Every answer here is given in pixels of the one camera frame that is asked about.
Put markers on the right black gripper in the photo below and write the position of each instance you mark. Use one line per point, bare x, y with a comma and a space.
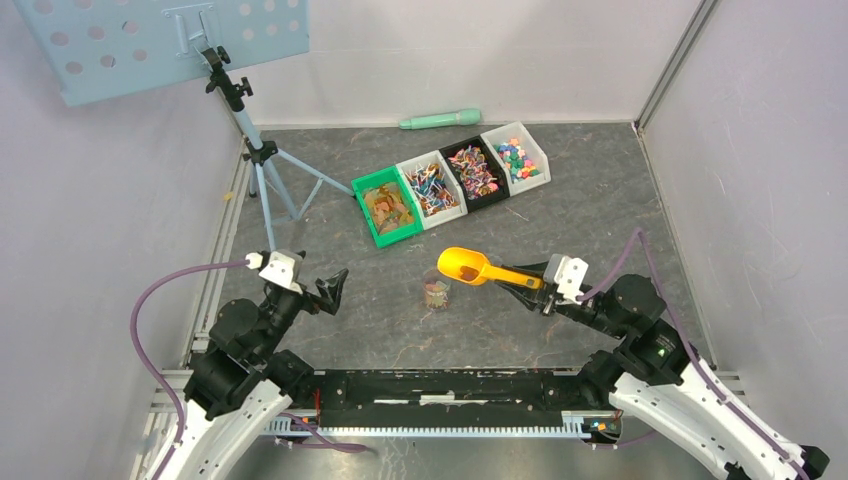
534, 298

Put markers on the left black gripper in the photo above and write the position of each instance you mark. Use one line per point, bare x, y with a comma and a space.
330, 296

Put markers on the yellow plastic scoop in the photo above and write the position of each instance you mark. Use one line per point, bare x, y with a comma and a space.
474, 268

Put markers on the clear plastic jar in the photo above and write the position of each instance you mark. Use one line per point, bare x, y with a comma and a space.
436, 288

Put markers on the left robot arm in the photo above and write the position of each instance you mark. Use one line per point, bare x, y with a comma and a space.
242, 380

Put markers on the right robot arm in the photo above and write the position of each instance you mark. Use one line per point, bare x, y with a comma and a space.
657, 376

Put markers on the green candy bin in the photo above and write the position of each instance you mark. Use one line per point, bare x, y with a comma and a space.
389, 209

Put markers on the black lollipop bin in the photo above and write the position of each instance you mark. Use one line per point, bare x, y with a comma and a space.
481, 179

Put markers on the white candy bin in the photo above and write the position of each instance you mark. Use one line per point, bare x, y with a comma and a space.
525, 164

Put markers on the white lollipop bin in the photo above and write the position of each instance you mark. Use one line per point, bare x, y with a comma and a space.
436, 194

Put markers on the light blue music stand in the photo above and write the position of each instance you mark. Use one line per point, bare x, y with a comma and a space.
100, 50

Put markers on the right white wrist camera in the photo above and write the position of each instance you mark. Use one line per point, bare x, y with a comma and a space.
565, 275

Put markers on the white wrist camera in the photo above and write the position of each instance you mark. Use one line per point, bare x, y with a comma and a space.
565, 275
280, 268

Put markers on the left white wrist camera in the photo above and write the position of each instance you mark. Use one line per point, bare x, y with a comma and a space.
280, 268

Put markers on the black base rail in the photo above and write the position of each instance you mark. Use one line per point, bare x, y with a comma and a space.
469, 399

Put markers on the mint green cylindrical handle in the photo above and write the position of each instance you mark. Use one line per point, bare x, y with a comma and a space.
464, 117

